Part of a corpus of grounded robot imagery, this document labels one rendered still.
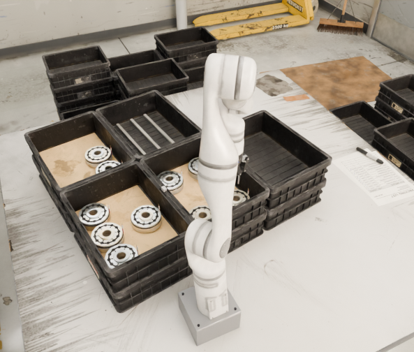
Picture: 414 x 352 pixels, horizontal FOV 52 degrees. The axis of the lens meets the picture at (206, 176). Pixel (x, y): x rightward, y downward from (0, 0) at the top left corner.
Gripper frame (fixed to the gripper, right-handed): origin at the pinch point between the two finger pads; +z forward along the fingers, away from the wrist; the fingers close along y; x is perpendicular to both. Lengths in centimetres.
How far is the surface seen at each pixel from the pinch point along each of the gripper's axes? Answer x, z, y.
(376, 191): -16, 25, 65
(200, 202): 8.3, 13.0, -5.8
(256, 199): -8.8, 3.2, 5.0
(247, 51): 228, 92, 193
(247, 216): -7.7, 11.0, 2.9
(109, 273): -9.0, 4.1, -47.4
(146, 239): 3.7, 13.5, -30.2
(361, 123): 57, 66, 155
